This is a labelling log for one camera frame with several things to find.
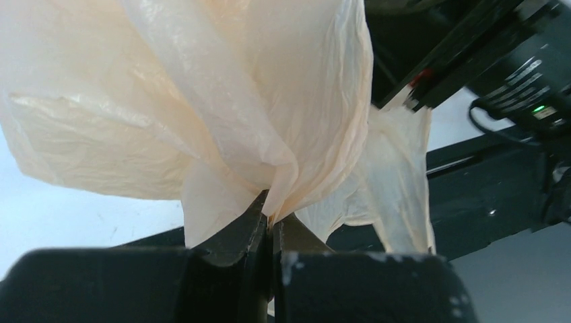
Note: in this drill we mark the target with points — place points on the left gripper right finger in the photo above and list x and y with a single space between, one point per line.
313 283

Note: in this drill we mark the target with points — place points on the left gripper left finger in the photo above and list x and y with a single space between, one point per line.
223 279

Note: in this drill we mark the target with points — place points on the orange plastic bag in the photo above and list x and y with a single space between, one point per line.
210 103

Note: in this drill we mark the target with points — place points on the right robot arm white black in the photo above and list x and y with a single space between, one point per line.
513 55

